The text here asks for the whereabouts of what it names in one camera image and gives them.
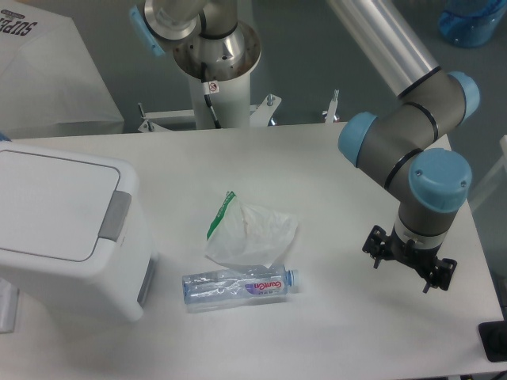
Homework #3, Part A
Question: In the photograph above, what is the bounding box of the white trash can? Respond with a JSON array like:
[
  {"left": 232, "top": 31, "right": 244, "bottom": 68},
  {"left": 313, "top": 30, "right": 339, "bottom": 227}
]
[{"left": 1, "top": 142, "right": 158, "bottom": 321}]

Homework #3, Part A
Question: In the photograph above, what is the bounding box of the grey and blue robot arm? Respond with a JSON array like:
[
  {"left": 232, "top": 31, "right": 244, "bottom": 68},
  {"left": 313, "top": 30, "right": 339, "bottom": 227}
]
[{"left": 129, "top": 1, "right": 480, "bottom": 290}]

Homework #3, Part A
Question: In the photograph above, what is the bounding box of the white metal clamp bracket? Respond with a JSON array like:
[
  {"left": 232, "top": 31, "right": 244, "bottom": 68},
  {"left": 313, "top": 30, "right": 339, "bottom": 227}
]
[{"left": 138, "top": 93, "right": 282, "bottom": 133}]

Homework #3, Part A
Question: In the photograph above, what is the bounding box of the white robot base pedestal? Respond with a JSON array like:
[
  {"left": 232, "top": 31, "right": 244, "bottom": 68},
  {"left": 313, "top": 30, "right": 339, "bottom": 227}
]
[{"left": 173, "top": 21, "right": 261, "bottom": 129}]

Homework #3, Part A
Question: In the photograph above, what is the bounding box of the silver clamp screw handle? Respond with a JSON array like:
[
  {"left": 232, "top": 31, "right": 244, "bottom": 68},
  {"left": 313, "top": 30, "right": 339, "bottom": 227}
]
[{"left": 322, "top": 89, "right": 340, "bottom": 124}]

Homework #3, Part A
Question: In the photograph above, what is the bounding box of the clear plastic water bottle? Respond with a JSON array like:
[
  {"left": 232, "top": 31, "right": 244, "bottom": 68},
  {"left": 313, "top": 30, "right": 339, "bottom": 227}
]
[{"left": 181, "top": 265, "right": 301, "bottom": 312}]

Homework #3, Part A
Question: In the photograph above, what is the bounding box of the crumpled clear plastic bag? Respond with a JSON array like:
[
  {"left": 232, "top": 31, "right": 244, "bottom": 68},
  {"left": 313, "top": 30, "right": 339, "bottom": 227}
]
[{"left": 205, "top": 191, "right": 299, "bottom": 268}]

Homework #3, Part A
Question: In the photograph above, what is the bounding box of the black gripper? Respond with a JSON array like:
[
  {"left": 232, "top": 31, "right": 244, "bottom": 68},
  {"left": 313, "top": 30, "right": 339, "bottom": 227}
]
[{"left": 362, "top": 225, "right": 458, "bottom": 294}]

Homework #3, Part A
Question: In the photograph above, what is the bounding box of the black device at table edge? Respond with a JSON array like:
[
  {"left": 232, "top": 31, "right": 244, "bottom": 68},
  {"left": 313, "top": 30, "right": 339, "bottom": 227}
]
[{"left": 478, "top": 321, "right": 506, "bottom": 363}]

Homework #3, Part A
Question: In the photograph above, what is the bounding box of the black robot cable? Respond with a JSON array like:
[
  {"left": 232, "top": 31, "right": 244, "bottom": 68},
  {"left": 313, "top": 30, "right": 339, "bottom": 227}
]
[{"left": 200, "top": 62, "right": 222, "bottom": 130}]

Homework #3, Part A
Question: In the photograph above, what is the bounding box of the blue water jug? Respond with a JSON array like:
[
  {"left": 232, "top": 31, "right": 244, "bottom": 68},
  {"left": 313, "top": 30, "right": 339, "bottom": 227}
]
[{"left": 437, "top": 1, "right": 506, "bottom": 48}]

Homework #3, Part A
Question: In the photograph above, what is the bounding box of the grey trash can lid button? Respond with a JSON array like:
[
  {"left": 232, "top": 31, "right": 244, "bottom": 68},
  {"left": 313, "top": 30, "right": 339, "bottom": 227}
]
[{"left": 98, "top": 191, "right": 132, "bottom": 241}]

